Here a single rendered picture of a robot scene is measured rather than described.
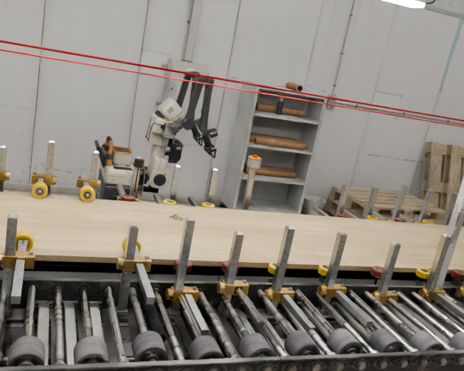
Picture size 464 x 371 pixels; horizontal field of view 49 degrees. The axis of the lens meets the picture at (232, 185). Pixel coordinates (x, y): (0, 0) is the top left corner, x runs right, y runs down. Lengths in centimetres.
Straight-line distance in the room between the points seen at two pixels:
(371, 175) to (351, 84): 131
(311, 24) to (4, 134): 363
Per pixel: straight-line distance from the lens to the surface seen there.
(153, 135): 418
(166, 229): 270
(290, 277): 268
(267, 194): 647
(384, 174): 726
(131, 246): 210
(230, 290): 230
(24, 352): 176
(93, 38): 565
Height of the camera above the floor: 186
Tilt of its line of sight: 15 degrees down
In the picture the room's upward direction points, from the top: 11 degrees clockwise
